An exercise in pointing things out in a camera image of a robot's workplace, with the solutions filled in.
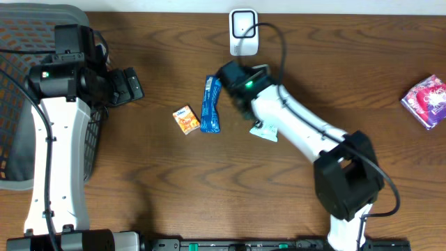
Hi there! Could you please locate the grey mesh basket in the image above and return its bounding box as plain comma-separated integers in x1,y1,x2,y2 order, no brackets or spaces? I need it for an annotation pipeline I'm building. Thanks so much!
1,3,89,190

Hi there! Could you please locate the blue cookie pack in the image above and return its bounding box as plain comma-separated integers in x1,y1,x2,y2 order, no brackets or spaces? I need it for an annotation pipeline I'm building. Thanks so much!
201,75,222,134

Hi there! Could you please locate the small orange box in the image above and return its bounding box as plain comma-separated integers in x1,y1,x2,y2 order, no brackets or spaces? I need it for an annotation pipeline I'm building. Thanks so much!
173,105,201,135

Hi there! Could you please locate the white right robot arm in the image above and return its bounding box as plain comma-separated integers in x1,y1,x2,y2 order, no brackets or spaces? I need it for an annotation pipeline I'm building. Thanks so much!
217,61,384,250

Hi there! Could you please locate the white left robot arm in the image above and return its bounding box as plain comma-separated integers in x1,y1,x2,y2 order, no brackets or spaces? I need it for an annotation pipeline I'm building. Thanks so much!
6,24,147,250

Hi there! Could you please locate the mint green snack packet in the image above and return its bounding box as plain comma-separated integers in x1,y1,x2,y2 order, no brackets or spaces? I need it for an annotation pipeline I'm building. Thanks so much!
249,121,278,142

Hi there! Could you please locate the purple snack package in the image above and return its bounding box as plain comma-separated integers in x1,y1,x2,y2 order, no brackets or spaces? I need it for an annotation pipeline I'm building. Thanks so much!
400,75,445,130

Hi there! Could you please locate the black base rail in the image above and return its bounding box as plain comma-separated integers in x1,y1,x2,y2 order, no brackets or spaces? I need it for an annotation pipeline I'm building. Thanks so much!
139,237,412,251

